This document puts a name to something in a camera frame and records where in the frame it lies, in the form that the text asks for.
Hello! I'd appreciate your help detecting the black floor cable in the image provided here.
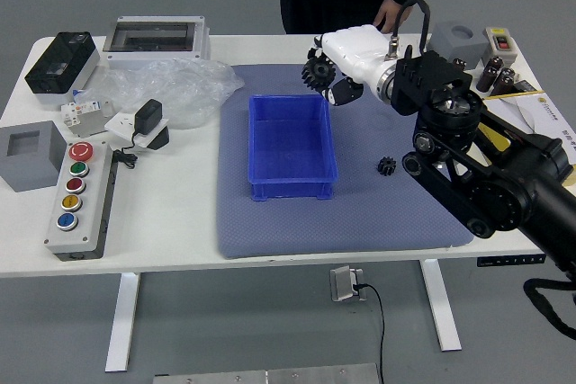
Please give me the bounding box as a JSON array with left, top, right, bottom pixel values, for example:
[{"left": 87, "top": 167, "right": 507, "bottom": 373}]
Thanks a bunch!
[{"left": 353, "top": 282, "right": 387, "bottom": 384}]

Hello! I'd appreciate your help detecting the grey metal plate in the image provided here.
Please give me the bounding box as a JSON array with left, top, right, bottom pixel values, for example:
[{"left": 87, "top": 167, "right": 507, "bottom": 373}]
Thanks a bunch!
[{"left": 152, "top": 362, "right": 382, "bottom": 384}]

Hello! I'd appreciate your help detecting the silver floor socket box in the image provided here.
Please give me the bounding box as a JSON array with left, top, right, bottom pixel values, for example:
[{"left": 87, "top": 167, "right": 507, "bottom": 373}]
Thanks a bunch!
[{"left": 329, "top": 265, "right": 368, "bottom": 303}]

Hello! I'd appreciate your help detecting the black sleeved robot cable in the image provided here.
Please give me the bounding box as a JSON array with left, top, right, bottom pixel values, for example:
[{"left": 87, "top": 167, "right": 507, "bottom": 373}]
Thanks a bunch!
[{"left": 522, "top": 276, "right": 576, "bottom": 341}]

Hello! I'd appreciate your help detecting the small black gear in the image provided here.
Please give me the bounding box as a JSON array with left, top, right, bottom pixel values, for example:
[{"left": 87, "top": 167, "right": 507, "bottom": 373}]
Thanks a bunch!
[{"left": 376, "top": 155, "right": 398, "bottom": 176}]

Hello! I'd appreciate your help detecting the person's left hand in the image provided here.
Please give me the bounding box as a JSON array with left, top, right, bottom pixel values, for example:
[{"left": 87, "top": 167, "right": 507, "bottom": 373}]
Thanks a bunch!
[{"left": 373, "top": 0, "right": 407, "bottom": 34}]

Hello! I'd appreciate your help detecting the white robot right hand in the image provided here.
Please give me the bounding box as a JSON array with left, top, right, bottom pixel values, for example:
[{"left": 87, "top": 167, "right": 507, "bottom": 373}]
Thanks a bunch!
[{"left": 307, "top": 25, "right": 400, "bottom": 108}]

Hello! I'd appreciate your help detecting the clear plastic bag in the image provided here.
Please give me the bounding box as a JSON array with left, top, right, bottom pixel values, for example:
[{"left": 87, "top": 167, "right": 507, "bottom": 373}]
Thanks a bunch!
[{"left": 74, "top": 58, "right": 246, "bottom": 131}]

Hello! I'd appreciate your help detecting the white table leg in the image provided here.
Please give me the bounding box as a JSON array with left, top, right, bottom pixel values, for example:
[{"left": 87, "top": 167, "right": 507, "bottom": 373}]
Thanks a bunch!
[
  {"left": 420, "top": 258, "right": 464, "bottom": 353},
  {"left": 103, "top": 272, "right": 141, "bottom": 374}
]

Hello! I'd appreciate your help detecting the black table control panel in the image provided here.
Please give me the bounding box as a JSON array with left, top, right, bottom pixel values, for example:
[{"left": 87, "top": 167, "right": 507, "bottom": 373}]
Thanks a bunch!
[{"left": 476, "top": 254, "right": 547, "bottom": 267}]

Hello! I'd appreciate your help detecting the black adapter cord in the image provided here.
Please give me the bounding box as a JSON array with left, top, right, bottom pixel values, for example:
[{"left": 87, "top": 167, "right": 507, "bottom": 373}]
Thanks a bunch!
[{"left": 111, "top": 131, "right": 141, "bottom": 170}]

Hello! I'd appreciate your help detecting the beige two-button switch box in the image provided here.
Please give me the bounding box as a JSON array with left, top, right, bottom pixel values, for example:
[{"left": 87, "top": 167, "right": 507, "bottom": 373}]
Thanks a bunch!
[{"left": 483, "top": 25, "right": 518, "bottom": 62}]

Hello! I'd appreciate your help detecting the white circuit breaker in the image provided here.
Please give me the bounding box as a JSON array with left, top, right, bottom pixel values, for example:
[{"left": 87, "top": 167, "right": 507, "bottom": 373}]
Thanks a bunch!
[{"left": 60, "top": 98, "right": 116, "bottom": 138}]

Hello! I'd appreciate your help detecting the yellow and white carton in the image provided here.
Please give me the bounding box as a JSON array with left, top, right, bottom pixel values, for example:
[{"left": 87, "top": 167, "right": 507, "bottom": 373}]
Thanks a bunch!
[{"left": 479, "top": 89, "right": 576, "bottom": 165}]

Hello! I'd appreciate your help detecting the grey block with round hole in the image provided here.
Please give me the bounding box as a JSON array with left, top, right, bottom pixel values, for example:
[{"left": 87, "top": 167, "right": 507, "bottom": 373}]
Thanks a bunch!
[{"left": 427, "top": 20, "right": 490, "bottom": 67}]

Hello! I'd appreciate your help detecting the black-lid grey enclosure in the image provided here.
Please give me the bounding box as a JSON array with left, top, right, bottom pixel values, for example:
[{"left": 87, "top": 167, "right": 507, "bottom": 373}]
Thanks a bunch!
[{"left": 24, "top": 31, "right": 101, "bottom": 106}]

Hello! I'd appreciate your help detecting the big black gear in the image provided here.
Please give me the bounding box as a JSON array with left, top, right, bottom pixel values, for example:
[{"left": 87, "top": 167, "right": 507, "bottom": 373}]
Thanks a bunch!
[{"left": 300, "top": 56, "right": 338, "bottom": 92}]

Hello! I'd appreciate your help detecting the grey block with square hole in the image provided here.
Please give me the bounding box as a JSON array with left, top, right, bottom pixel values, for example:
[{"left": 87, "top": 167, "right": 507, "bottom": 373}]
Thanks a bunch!
[{"left": 0, "top": 121, "right": 68, "bottom": 194}]

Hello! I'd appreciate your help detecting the grey clear-lid distribution box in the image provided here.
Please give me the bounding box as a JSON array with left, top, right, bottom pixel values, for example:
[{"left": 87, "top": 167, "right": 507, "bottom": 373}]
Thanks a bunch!
[{"left": 102, "top": 14, "right": 212, "bottom": 71}]

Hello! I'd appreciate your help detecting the blue plastic box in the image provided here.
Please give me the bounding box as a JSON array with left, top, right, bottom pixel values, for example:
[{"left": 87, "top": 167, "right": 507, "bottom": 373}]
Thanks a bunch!
[{"left": 247, "top": 93, "right": 339, "bottom": 203}]

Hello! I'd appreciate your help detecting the five-button control station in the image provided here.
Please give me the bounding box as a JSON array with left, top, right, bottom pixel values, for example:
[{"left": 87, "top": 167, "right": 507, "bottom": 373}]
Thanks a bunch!
[{"left": 43, "top": 140, "right": 119, "bottom": 263}]

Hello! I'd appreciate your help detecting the grey-blue padded mat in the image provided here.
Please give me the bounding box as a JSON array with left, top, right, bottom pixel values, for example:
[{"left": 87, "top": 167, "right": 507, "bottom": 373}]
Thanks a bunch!
[{"left": 215, "top": 62, "right": 476, "bottom": 260}]

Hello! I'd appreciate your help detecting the black power adapter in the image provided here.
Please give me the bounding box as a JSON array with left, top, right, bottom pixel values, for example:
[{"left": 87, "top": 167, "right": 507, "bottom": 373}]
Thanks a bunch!
[{"left": 131, "top": 98, "right": 164, "bottom": 138}]

